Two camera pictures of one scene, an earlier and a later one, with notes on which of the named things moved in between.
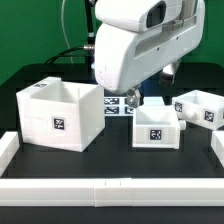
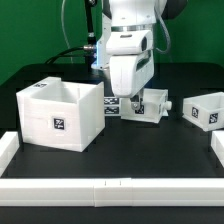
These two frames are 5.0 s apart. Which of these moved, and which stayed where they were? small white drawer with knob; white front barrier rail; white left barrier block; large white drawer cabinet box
Moved: small white drawer with knob
Stayed: white front barrier rail; white left barrier block; large white drawer cabinet box
